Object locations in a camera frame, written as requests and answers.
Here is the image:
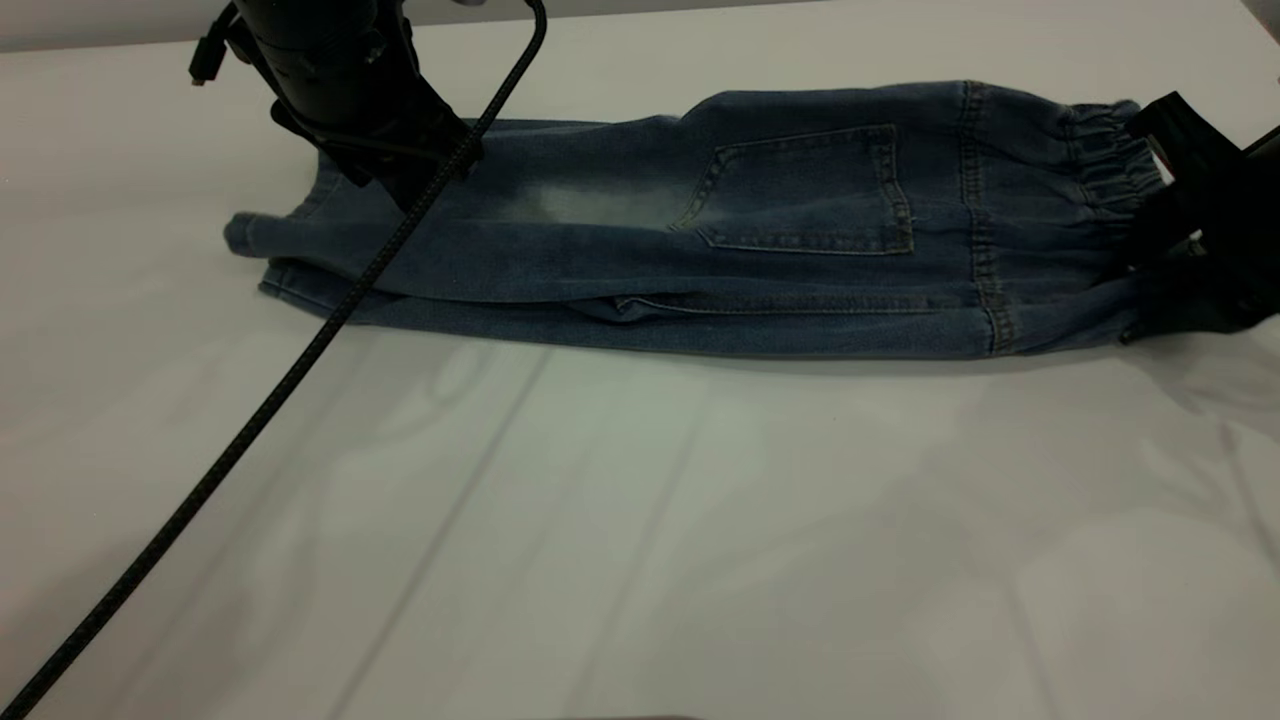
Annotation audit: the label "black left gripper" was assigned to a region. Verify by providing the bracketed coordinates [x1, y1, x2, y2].
[250, 50, 483, 213]

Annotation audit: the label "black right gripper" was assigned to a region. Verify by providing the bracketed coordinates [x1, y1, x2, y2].
[1120, 91, 1280, 344]

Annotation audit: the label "blue denim pants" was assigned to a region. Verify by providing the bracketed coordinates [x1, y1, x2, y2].
[222, 80, 1171, 361]

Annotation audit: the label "black cable with USB plug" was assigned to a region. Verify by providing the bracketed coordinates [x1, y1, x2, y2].
[188, 5, 246, 88]

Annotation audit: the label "black braided cable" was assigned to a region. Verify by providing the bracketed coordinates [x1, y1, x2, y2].
[0, 0, 549, 720]

